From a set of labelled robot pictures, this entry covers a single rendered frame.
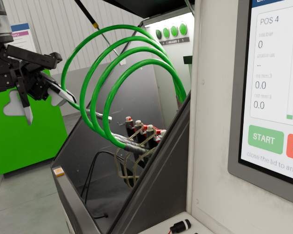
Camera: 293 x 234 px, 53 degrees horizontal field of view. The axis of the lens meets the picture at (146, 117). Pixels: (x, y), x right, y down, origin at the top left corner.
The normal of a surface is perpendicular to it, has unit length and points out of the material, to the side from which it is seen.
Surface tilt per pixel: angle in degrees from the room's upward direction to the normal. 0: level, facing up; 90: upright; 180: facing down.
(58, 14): 90
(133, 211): 90
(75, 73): 90
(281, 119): 76
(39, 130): 90
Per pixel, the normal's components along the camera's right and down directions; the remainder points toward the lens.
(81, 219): -0.19, -0.95
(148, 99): 0.43, 0.14
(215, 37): -0.90, 0.05
